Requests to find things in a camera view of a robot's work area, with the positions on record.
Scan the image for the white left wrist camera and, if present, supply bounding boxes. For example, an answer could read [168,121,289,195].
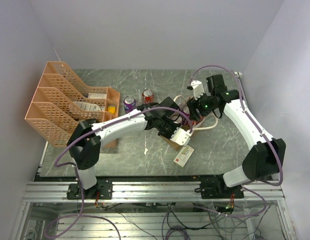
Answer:
[169,127,192,146]

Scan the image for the purple fanta can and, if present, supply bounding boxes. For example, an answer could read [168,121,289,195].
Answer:
[123,96,136,113]
[182,105,190,117]

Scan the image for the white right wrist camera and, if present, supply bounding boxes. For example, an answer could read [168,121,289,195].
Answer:
[187,80,206,100]

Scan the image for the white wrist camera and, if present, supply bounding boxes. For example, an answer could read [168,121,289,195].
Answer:
[169,127,192,146]
[187,80,206,100]

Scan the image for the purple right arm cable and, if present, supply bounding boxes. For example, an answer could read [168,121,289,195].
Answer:
[189,65,284,187]

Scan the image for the orange plastic desk organizer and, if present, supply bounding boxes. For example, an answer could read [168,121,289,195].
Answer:
[25,61,121,147]

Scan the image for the aluminium mounting rail frame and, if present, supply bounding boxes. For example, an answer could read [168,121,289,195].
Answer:
[10,175,297,240]

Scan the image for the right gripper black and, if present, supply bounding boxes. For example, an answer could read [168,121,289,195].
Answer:
[186,90,218,121]

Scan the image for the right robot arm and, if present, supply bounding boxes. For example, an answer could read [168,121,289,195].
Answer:
[187,74,286,198]

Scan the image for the yellow item in organizer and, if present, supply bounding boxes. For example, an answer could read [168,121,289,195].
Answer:
[107,105,117,115]

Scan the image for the red cola can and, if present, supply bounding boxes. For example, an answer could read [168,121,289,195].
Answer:
[191,120,200,127]
[142,89,154,104]

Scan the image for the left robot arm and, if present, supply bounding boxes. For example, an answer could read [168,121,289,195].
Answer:
[66,97,181,199]

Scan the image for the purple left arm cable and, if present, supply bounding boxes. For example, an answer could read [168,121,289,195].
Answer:
[43,106,195,238]

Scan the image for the aluminium corner rail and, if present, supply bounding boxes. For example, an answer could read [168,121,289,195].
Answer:
[234,71,256,131]

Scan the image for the small white cardboard box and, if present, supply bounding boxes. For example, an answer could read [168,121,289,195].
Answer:
[173,145,194,168]

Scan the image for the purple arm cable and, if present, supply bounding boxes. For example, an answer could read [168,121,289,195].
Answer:
[43,106,195,238]
[189,65,284,187]

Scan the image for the white papers in organizer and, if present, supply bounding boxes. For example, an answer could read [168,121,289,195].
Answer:
[73,93,107,112]

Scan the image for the red cola can back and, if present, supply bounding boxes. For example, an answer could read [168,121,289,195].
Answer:
[142,89,154,104]

